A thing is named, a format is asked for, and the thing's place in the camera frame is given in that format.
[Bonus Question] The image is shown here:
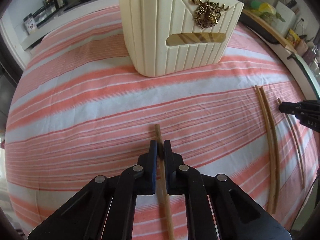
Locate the wooden chopstick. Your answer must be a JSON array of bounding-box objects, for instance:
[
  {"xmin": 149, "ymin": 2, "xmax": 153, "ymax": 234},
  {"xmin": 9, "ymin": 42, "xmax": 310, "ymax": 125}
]
[
  {"xmin": 155, "ymin": 124, "xmax": 175, "ymax": 240},
  {"xmin": 275, "ymin": 110, "xmax": 305, "ymax": 189},
  {"xmin": 254, "ymin": 85, "xmax": 277, "ymax": 214},
  {"xmin": 259, "ymin": 87, "xmax": 280, "ymax": 214}
]

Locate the green cutting board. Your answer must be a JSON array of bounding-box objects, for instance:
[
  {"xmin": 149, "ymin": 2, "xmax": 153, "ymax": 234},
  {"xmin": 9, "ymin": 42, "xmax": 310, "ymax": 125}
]
[{"xmin": 287, "ymin": 53, "xmax": 319, "ymax": 100}]

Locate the purple soap dispenser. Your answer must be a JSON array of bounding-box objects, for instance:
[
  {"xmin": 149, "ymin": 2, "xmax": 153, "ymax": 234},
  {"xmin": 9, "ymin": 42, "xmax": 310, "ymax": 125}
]
[{"xmin": 303, "ymin": 46, "xmax": 316, "ymax": 65}]

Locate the yellow snack box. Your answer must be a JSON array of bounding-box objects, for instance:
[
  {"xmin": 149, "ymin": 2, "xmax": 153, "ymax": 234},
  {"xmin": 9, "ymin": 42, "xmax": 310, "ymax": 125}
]
[{"xmin": 286, "ymin": 29, "xmax": 301, "ymax": 48}]

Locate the pink striped table cloth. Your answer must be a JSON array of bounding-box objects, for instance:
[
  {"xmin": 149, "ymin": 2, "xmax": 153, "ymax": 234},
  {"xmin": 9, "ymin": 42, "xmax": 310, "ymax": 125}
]
[{"xmin": 5, "ymin": 6, "xmax": 319, "ymax": 234}]

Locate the white knife block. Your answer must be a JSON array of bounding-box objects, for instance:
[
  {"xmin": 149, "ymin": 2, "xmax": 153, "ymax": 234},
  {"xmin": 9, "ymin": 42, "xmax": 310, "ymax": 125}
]
[{"xmin": 271, "ymin": 1, "xmax": 296, "ymax": 37}]

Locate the plastic bag with sponges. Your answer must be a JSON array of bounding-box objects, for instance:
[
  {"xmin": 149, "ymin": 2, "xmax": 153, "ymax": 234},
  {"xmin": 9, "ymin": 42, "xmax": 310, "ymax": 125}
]
[{"xmin": 244, "ymin": 0, "xmax": 284, "ymax": 25}]

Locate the cream utensil holder box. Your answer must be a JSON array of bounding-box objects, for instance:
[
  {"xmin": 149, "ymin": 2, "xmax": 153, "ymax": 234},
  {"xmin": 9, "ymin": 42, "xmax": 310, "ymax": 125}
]
[{"xmin": 119, "ymin": 0, "xmax": 244, "ymax": 77}]

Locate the white spice jar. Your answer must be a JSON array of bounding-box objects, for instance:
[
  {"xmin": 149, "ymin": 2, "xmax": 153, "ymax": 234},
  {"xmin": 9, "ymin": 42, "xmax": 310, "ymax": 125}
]
[{"xmin": 23, "ymin": 14, "xmax": 37, "ymax": 34}]

